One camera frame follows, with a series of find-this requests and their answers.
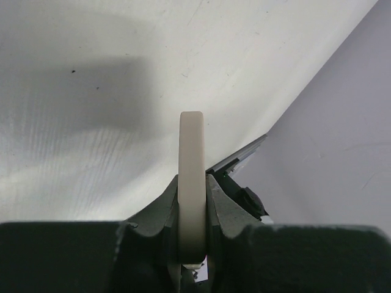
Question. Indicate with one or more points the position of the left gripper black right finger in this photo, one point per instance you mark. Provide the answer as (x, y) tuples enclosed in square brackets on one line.
[(226, 220)]

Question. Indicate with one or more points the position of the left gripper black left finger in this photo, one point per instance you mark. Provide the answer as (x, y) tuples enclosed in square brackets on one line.
[(150, 246)]

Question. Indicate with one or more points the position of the phone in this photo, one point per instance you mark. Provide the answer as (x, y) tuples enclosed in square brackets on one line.
[(191, 192)]

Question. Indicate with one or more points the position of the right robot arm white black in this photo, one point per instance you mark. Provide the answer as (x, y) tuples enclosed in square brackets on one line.
[(251, 203)]

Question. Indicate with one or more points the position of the aluminium rail front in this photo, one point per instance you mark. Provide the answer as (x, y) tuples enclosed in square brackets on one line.
[(229, 162)]

